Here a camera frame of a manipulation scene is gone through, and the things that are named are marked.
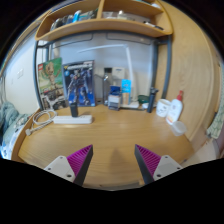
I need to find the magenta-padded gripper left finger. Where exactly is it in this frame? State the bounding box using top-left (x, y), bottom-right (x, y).
top-left (43, 144), bottom-right (94, 187)

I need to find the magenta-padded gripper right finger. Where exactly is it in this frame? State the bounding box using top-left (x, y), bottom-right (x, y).
top-left (134, 144), bottom-right (184, 186)

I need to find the black charger block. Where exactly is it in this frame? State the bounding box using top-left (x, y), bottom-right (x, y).
top-left (69, 103), bottom-right (79, 118)

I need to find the clear plastic container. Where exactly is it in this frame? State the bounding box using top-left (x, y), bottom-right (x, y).
top-left (170, 120), bottom-right (187, 137)

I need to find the white power strip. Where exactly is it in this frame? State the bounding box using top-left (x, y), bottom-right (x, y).
top-left (53, 114), bottom-right (93, 125)

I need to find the white pump bottle red top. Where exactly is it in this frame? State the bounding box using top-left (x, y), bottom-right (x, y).
top-left (165, 90), bottom-right (185, 126)

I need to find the white mug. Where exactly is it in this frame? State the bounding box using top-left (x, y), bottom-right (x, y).
top-left (155, 98), bottom-right (172, 118)

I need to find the black electric shaver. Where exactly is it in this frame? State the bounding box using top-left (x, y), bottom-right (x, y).
top-left (146, 87), bottom-right (160, 114)

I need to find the green patterned curtain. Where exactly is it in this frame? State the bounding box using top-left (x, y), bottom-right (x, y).
top-left (206, 109), bottom-right (224, 139)

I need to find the teal bedding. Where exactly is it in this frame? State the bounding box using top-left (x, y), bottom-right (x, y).
top-left (0, 101), bottom-right (31, 159)

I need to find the blue robot model kit box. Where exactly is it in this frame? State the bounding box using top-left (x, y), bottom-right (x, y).
top-left (62, 60), bottom-right (97, 108)

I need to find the green tree figure toy box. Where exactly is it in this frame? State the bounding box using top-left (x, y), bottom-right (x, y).
top-left (37, 57), bottom-right (68, 111)

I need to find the small blue box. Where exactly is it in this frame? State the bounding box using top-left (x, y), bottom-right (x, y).
top-left (107, 85), bottom-right (122, 111)

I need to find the light blue card pack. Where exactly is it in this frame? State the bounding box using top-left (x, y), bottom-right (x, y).
top-left (121, 79), bottom-right (132, 106)

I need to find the clear bottle with dark cap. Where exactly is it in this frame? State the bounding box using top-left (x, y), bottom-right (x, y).
top-left (102, 73), bottom-right (111, 106)

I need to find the white desk lamp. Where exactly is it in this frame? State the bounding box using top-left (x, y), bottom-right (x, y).
top-left (78, 44), bottom-right (141, 110)

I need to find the wooden shelf unit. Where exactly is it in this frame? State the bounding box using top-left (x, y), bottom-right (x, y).
top-left (34, 0), bottom-right (174, 42)

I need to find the white coiled cable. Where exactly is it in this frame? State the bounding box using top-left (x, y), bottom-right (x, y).
top-left (25, 109), bottom-right (58, 137)

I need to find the dark metal desk frame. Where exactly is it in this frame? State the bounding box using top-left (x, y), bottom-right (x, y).
top-left (32, 33), bottom-right (174, 111)

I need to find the white wall socket panel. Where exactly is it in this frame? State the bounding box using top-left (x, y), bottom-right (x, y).
top-left (103, 66), bottom-right (126, 83)

